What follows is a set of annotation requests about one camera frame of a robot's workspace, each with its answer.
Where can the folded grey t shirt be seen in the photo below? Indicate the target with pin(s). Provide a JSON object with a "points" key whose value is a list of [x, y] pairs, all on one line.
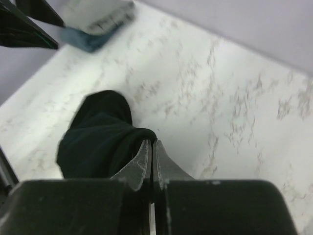
{"points": [[97, 17]]}

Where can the black t shirt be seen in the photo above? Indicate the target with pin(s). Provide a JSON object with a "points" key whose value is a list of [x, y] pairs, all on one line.
{"points": [[101, 138]]}

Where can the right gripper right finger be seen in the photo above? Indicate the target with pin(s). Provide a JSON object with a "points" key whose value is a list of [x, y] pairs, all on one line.
{"points": [[164, 168]]}

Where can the folded blue t shirt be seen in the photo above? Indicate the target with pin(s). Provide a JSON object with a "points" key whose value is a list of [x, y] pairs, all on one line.
{"points": [[86, 42]]}

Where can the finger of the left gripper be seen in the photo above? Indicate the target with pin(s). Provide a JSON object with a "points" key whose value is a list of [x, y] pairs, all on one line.
{"points": [[40, 10], [18, 31]]}

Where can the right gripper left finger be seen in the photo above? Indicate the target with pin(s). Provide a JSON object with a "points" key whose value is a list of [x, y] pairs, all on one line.
{"points": [[137, 169]]}

